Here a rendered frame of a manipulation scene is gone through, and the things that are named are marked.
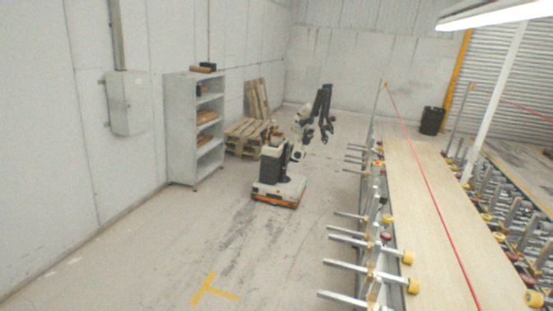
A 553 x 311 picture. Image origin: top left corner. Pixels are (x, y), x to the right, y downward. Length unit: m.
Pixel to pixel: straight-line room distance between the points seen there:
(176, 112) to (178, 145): 0.45
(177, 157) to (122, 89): 1.38
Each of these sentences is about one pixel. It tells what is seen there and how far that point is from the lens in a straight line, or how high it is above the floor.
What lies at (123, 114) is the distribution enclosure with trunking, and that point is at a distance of 3.36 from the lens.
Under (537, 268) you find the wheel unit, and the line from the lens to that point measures 2.72.
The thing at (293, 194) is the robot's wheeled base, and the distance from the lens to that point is 3.93.
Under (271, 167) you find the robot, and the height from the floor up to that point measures 0.55.
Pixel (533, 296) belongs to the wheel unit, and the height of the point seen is 0.97.
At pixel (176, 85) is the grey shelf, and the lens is 4.01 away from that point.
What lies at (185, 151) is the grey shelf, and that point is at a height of 0.58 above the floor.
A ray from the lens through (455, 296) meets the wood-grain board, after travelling 2.07.
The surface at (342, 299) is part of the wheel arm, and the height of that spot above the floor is 0.96.
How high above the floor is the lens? 2.14
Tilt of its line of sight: 23 degrees down
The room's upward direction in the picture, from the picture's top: 6 degrees clockwise
